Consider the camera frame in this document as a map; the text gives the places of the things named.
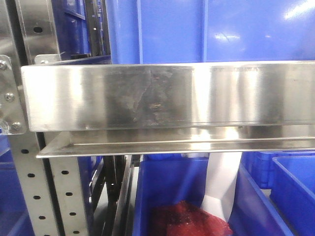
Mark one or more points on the stainless steel shelf tray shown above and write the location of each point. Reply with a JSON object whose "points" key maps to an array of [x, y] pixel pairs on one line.
{"points": [[112, 109]]}

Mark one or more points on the upper blue plastic tray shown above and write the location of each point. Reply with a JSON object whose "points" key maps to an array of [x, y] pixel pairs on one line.
{"points": [[176, 31]]}

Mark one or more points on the perforated steel shelf upright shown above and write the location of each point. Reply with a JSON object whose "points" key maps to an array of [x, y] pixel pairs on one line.
{"points": [[33, 31]]}

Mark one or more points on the lower blue bin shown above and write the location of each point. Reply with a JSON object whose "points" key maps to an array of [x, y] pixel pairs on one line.
{"points": [[166, 182]]}

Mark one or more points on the blue bin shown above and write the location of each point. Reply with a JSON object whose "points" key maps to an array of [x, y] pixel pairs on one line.
{"points": [[166, 182], [293, 191]]}

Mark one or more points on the white paper sheet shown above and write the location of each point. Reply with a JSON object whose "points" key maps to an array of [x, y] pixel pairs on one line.
{"points": [[220, 184]]}

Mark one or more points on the red mesh bag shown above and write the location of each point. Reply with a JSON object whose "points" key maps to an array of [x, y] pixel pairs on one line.
{"points": [[185, 219]]}

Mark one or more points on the right blue bin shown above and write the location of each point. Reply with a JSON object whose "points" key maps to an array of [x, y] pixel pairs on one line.
{"points": [[293, 191]]}

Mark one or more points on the steel corner bracket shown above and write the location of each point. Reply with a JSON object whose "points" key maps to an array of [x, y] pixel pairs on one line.
{"points": [[12, 120]]}

